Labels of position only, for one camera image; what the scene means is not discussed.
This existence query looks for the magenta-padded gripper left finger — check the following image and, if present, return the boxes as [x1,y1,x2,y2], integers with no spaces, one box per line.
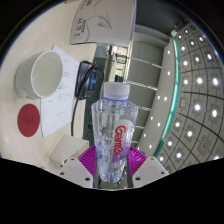
[59,146,101,189]

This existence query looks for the white printed paper sheet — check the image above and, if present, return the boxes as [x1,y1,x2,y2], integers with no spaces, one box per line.
[39,45,81,138]

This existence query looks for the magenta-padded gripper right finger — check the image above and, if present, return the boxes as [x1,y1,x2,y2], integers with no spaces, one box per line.
[124,145,170,189]

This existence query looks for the black desk phone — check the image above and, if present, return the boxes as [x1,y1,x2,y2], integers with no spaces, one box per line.
[70,60,105,137]

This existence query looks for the clear plastic water bottle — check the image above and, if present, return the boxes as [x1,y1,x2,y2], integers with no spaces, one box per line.
[90,82,139,184]

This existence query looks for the round recessed ceiling lights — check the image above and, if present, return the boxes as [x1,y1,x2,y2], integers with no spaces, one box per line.
[146,19,224,174]

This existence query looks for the large white cardboard box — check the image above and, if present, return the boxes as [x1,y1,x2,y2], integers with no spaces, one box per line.
[69,0,138,48]

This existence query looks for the flat round red coaster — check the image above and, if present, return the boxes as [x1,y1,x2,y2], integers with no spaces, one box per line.
[17,103,42,138]

